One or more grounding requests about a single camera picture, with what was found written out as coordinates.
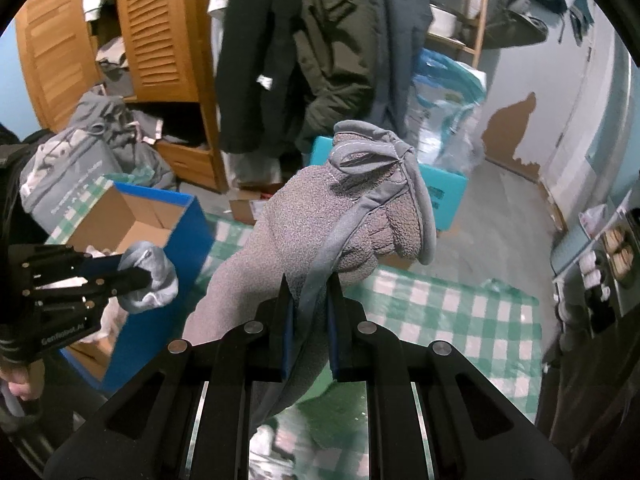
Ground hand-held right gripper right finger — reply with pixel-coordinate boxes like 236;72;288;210
327;275;576;480

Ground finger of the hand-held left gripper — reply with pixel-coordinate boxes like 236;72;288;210
10;245;152;287
31;281;152;332

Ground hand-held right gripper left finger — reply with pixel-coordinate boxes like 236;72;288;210
42;272;296;480

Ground light grey sock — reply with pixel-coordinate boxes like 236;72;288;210
116;241;179;316

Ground grey fleece glove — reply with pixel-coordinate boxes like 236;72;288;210
182;120;438;431

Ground blue-edged cardboard box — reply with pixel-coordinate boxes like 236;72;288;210
50;180;216;396

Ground person's left hand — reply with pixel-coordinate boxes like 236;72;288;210
0;360;48;418

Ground pile of grey clothes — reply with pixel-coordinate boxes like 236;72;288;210
20;127;126;233

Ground green checkered tablecloth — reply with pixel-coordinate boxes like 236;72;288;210
47;175;543;480

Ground small brown cardboard box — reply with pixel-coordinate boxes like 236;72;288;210
229;187;281;226

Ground grey hoodie pile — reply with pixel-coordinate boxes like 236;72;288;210
70;90;176;191

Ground wooden wardrobe drawer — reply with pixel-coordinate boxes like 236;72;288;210
155;140;226;193

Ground teal printed box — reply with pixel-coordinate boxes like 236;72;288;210
310;135;468;233

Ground folded clothes in wardrobe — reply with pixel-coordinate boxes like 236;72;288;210
95;35;133;96

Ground narrow louvered wardrobe door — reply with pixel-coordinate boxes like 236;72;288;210
15;0;103;131

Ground wide louvered wardrobe door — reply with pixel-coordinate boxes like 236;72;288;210
112;0;211;106

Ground blue and white plastic bag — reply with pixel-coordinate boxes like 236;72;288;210
412;49;488;171

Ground black coat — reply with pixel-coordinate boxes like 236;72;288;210
215;0;316;156

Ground metal shoe rack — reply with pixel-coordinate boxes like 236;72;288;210
550;195;640;341

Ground olive green jacket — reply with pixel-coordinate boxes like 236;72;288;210
292;0;396;153

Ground group of shoes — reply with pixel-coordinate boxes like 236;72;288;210
557;225;640;336

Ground dark blue-grey coat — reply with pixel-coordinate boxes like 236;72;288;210
370;0;433;136

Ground wooden shelf rack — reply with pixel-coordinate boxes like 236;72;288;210
420;0;491;56

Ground dark hanging bag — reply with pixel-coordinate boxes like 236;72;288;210
492;0;571;48

